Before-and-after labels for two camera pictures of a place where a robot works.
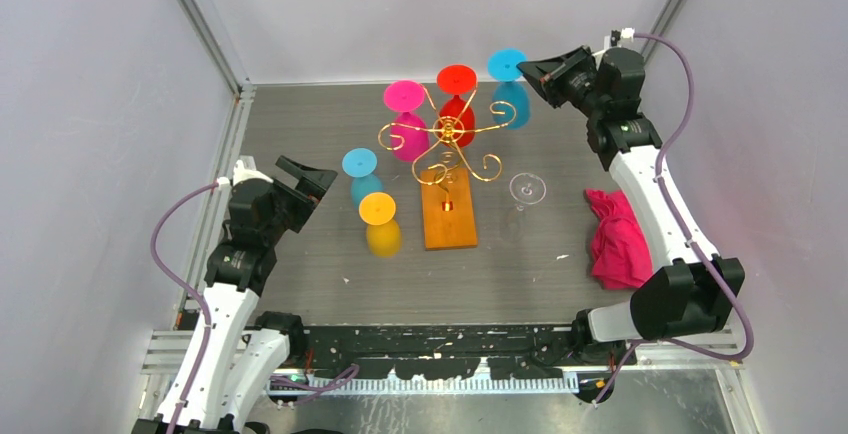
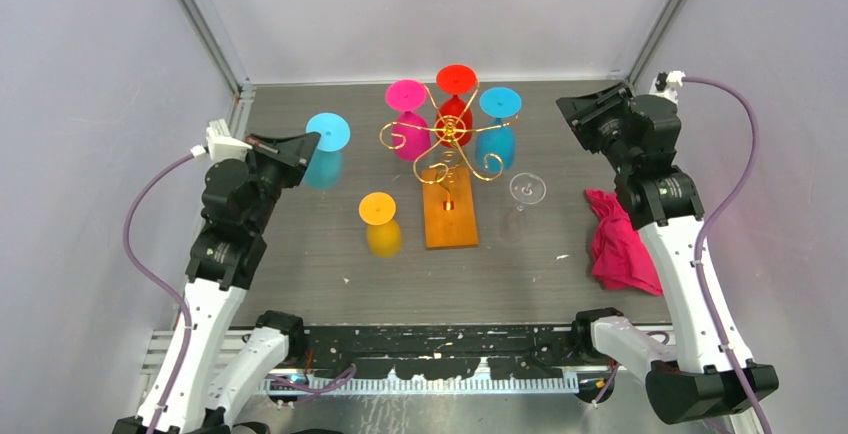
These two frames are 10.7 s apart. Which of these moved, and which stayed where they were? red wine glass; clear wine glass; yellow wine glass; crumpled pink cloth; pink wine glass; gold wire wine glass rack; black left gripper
Moved: black left gripper
Stayed: clear wine glass; gold wire wine glass rack; red wine glass; pink wine glass; crumpled pink cloth; yellow wine glass
